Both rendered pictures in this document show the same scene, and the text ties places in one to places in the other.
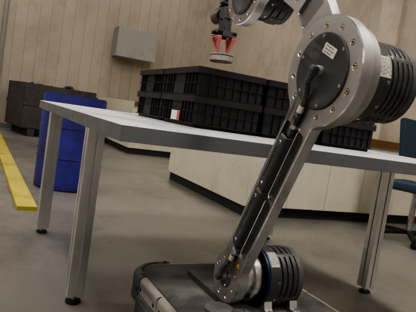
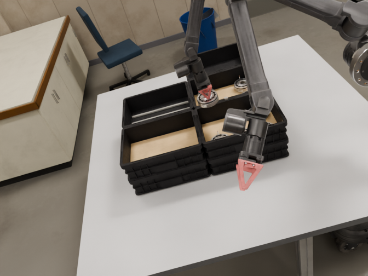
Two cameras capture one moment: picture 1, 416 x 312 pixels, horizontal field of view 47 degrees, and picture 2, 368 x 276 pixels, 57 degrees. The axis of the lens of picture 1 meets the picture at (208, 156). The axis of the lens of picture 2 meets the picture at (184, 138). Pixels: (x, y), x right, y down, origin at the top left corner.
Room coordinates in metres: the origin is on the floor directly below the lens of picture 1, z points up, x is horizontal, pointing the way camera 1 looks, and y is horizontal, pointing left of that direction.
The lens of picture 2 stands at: (1.63, 1.29, 1.95)
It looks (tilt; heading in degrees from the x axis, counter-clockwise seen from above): 39 degrees down; 300
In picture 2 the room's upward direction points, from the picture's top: 19 degrees counter-clockwise
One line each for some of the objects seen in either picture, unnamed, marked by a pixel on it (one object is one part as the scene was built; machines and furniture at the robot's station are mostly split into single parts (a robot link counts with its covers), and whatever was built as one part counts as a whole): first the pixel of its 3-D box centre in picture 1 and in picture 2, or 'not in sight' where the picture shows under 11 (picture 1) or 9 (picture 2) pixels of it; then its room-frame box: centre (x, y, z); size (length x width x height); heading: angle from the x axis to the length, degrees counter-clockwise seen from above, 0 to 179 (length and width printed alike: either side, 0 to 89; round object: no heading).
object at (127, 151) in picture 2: (178, 87); (162, 145); (2.41, 0.20, 0.87); 0.40 x 0.30 x 0.11; 25
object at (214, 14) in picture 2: not in sight; (202, 32); (3.06, -2.35, 0.27); 0.46 x 0.42 x 0.54; 27
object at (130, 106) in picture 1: (162, 128); not in sight; (8.67, 0.88, 0.40); 2.14 x 1.80 x 0.80; 27
